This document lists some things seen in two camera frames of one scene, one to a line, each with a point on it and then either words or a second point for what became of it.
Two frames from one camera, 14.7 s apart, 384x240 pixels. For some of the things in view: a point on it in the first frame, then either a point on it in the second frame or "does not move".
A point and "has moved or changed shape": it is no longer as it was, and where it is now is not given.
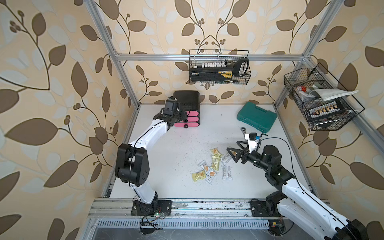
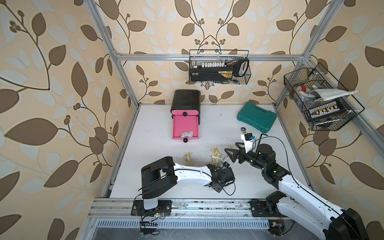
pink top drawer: x=192 y=113 does not move
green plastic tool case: x=257 y=117 does not move
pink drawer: x=191 y=119 has moved or changed shape
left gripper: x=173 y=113 -> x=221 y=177
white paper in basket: x=329 y=93 does not move
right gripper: x=245 y=152 does not move
